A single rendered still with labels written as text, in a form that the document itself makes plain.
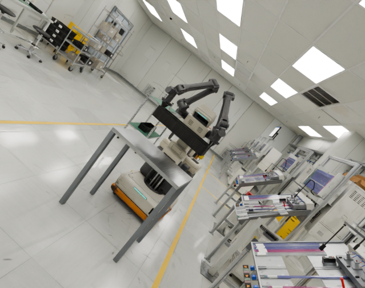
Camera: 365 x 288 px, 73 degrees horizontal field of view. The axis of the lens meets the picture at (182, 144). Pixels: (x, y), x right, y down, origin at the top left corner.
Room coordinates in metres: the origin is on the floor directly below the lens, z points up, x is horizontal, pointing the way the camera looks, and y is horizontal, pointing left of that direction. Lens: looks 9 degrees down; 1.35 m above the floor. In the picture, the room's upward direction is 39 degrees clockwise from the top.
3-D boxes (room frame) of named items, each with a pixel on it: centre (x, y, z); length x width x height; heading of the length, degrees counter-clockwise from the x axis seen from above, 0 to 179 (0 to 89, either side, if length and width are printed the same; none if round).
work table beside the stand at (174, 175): (2.03, 0.12, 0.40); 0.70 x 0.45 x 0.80; 78
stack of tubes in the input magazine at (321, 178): (3.02, -1.59, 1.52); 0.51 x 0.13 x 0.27; 174
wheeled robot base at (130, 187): (2.79, -0.05, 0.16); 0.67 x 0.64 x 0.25; 168
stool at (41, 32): (4.86, 3.55, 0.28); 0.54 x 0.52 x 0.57; 107
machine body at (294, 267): (3.07, -1.72, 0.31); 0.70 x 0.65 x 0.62; 174
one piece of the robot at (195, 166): (2.88, -0.06, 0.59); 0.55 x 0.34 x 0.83; 78
